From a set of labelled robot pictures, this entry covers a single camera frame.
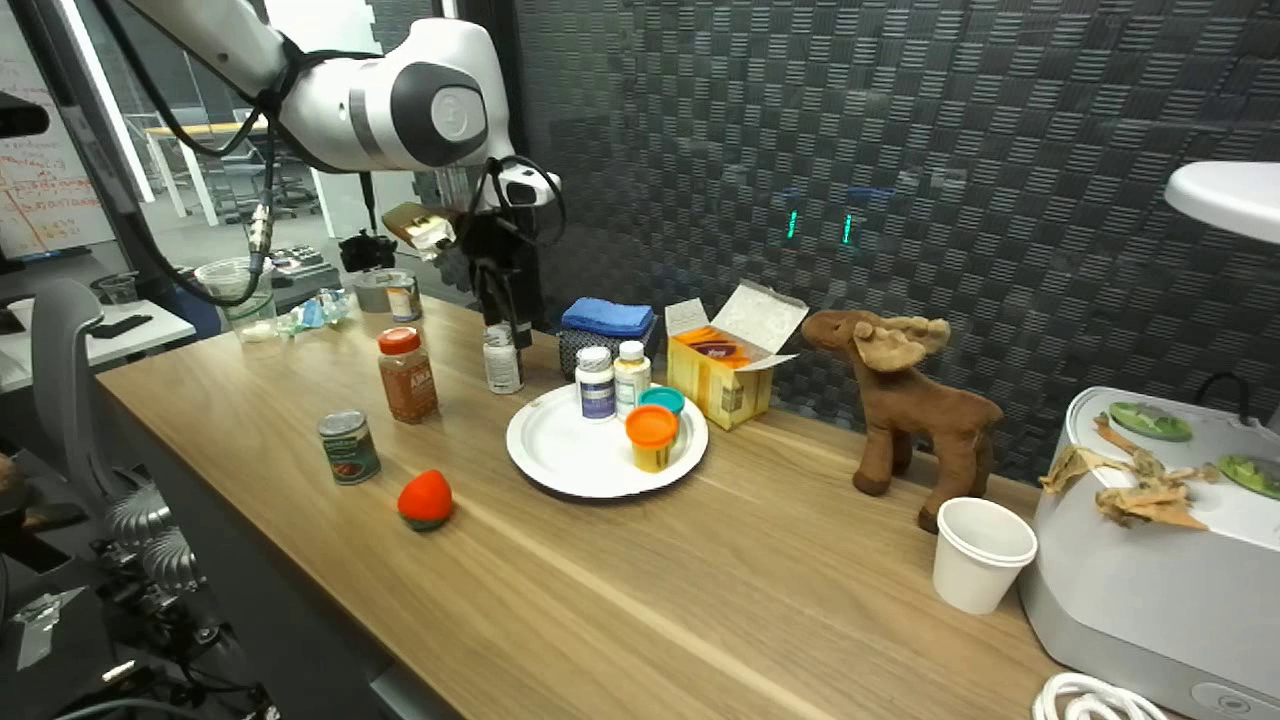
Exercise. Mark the open yellow cardboard box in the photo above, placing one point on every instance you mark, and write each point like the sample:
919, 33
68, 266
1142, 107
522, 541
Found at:
722, 387

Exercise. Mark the small white yellow-label bottle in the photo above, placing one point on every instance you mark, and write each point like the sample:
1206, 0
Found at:
632, 368

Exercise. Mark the white side desk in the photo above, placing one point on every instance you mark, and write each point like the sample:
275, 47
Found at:
132, 344

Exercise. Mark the small clear jar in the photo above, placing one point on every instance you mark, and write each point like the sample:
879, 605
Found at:
398, 299

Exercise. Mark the blue sponge cloth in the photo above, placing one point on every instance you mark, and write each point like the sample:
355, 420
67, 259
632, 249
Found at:
607, 316

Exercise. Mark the grey and black machinery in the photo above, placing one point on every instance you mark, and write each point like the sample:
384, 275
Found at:
147, 546

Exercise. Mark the green-label tin can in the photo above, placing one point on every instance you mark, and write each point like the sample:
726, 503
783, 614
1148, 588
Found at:
348, 448

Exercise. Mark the black clamp stand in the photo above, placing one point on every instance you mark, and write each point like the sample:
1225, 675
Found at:
366, 249

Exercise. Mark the red toy tomato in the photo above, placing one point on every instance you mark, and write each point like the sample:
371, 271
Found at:
424, 503

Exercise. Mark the white paper cup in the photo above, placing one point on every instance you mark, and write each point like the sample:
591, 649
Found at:
983, 560

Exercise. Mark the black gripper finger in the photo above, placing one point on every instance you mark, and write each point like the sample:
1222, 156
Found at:
526, 307
487, 291

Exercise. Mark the clear plastic bottle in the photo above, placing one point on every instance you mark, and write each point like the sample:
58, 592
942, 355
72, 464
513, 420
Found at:
301, 321

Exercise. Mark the white round plate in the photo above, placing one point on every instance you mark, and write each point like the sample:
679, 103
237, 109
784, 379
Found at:
561, 452

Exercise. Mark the translucent plastic container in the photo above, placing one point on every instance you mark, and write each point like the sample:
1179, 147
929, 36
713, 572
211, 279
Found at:
233, 299

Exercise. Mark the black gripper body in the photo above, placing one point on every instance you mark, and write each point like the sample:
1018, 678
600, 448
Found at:
497, 239

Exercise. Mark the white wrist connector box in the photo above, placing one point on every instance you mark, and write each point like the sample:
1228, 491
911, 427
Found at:
530, 184

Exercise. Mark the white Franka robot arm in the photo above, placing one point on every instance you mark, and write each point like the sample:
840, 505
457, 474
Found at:
363, 107

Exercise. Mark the dried brown leaves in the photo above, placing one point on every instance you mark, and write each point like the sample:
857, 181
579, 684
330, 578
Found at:
1134, 503

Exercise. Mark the white blue-label pill bottle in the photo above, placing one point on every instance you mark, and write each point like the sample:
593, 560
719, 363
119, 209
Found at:
593, 387

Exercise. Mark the green round pod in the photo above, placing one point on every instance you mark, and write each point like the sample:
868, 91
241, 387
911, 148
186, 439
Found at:
1147, 420
1254, 476

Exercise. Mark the grey office chair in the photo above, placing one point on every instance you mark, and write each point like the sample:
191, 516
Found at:
62, 387

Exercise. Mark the spice jar with orange lid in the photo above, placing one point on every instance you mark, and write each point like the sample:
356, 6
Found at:
404, 383

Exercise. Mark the white and grey appliance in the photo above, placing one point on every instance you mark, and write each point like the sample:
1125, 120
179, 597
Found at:
1147, 584

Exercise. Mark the brown plush moose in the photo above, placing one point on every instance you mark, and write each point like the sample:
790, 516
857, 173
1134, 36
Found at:
920, 415

